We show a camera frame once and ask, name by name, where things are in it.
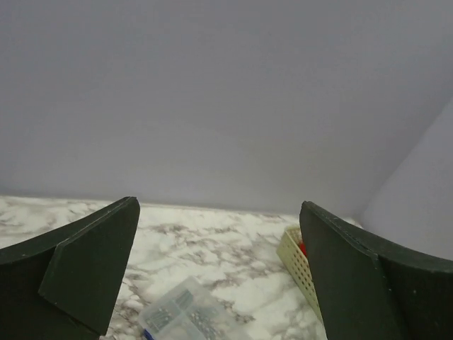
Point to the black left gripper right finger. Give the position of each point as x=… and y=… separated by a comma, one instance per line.
x=371, y=288

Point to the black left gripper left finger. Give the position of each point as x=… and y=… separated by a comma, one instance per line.
x=64, y=284

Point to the clear zip top bag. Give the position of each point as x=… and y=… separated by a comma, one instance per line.
x=189, y=312

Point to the red bell pepper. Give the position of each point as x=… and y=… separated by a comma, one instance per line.
x=303, y=248

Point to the pale green perforated basket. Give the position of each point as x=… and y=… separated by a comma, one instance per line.
x=297, y=265

